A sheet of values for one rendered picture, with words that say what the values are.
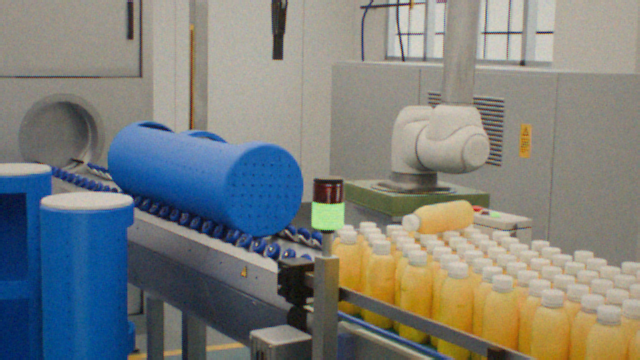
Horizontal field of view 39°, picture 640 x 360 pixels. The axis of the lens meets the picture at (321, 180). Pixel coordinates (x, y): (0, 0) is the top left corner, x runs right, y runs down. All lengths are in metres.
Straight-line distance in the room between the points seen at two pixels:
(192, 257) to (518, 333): 1.35
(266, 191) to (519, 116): 1.62
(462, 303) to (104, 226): 1.30
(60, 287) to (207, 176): 0.56
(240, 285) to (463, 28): 1.02
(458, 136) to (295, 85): 5.32
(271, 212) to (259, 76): 5.19
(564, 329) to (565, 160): 2.27
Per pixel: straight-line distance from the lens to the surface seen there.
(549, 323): 1.66
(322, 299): 1.83
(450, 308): 1.83
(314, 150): 8.11
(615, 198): 4.11
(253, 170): 2.66
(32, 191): 3.54
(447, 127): 2.76
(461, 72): 2.80
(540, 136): 3.89
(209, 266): 2.75
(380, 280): 2.00
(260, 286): 2.51
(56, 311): 2.86
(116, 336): 2.87
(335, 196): 1.77
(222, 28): 7.74
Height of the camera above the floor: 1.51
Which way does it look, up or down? 8 degrees down
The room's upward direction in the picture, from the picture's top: 1 degrees clockwise
